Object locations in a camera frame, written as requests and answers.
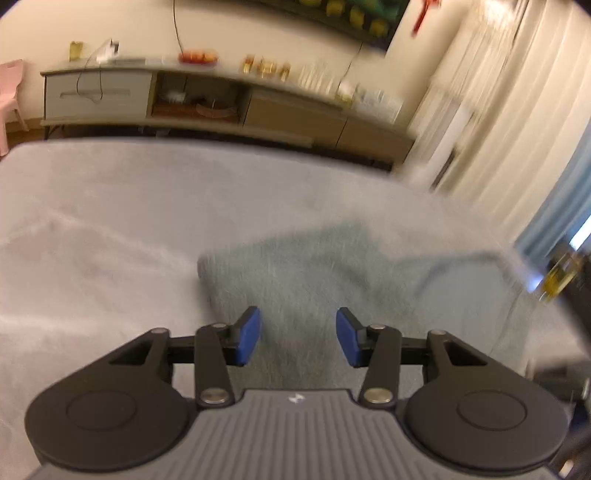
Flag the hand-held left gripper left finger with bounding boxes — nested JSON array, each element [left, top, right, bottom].
[[108, 305, 262, 409]]

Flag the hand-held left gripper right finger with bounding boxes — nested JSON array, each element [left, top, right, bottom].
[[335, 306, 489, 409]]

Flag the grey fleece pants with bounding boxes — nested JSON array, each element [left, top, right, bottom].
[[197, 220, 525, 398]]

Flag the yellow translucent object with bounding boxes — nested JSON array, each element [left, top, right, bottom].
[[537, 250, 581, 304]]

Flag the long low TV cabinet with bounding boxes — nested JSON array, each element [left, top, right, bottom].
[[39, 59, 417, 172]]

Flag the white boxes on cabinet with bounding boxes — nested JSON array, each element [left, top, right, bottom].
[[336, 80, 403, 124]]

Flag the light blue curtain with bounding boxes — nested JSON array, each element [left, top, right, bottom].
[[514, 137, 591, 280]]

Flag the clear drinking glasses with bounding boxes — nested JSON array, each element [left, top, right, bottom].
[[297, 62, 336, 94]]

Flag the gold ornaments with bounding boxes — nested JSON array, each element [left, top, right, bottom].
[[242, 54, 293, 80]]

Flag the plate of red fruit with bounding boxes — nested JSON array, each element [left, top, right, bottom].
[[178, 48, 219, 66]]

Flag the white curtain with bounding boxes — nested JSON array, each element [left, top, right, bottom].
[[406, 0, 591, 243]]

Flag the red hanging ornament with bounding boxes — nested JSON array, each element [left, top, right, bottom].
[[410, 0, 443, 36]]

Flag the pink plastic chair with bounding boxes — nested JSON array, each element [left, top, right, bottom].
[[0, 58, 29, 156]]

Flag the thin black cable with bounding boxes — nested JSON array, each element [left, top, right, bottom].
[[75, 44, 115, 101]]

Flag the white device with cable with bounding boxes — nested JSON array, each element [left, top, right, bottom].
[[94, 40, 122, 64]]

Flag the dark framed wall painting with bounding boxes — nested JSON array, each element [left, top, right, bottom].
[[277, 0, 413, 52]]

